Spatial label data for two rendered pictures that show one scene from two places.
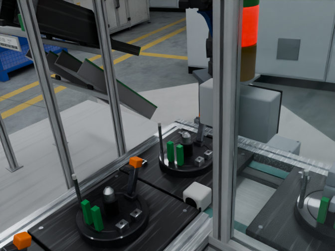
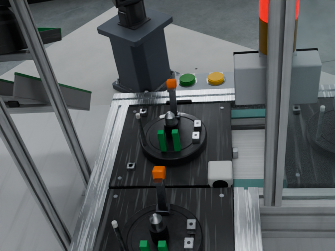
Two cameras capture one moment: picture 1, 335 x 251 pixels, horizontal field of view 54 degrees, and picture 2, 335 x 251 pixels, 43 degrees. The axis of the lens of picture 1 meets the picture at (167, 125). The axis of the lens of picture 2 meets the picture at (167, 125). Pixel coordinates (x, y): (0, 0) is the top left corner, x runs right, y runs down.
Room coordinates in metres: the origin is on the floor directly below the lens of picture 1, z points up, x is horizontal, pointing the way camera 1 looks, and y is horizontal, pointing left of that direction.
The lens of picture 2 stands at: (0.10, 0.28, 1.60)
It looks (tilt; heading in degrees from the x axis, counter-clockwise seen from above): 42 degrees down; 331
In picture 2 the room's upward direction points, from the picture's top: 10 degrees counter-clockwise
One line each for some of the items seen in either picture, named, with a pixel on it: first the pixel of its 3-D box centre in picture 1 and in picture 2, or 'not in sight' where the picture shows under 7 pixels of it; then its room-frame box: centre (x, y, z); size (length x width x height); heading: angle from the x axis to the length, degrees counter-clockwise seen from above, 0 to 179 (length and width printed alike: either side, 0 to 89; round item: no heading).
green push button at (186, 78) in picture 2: not in sight; (187, 80); (0.82, -0.20, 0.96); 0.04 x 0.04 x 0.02
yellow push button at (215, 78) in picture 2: not in sight; (216, 79); (0.78, -0.25, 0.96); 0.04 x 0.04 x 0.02
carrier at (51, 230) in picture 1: (110, 203); (158, 229); (0.49, 0.12, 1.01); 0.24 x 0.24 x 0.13; 49
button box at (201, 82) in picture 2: not in sight; (216, 89); (0.78, -0.25, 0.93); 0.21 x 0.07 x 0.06; 49
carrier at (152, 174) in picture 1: (186, 146); (171, 126); (0.67, -0.04, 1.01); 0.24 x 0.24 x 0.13; 49
